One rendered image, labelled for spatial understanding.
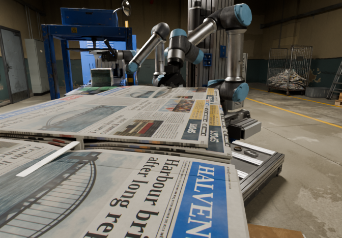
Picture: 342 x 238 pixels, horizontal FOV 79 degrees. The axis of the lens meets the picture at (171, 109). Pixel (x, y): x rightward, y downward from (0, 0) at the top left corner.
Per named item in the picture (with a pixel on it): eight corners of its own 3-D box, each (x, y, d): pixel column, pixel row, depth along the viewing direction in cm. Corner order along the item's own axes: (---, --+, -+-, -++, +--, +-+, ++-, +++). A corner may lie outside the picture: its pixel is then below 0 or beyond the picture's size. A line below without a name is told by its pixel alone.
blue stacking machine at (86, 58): (143, 112, 497) (140, 19, 452) (85, 114, 474) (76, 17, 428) (140, 100, 642) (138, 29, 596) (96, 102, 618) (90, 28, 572)
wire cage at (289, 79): (306, 95, 744) (313, 46, 706) (286, 96, 729) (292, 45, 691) (282, 91, 860) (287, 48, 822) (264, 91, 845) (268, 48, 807)
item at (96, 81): (111, 86, 318) (110, 68, 313) (91, 86, 313) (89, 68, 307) (113, 83, 355) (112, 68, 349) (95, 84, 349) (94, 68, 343)
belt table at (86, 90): (122, 100, 254) (121, 92, 252) (64, 102, 242) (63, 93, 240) (123, 92, 321) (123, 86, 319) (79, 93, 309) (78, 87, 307)
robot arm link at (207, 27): (212, 7, 129) (158, 48, 109) (227, 4, 121) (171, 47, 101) (218, 25, 135) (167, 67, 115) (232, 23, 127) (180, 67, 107)
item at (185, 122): (210, 102, 50) (210, 98, 50) (207, 150, 23) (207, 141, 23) (74, 98, 57) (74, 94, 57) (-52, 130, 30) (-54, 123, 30)
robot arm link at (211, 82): (214, 96, 147) (215, 77, 144) (230, 99, 137) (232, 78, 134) (203, 98, 140) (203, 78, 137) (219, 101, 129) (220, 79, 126)
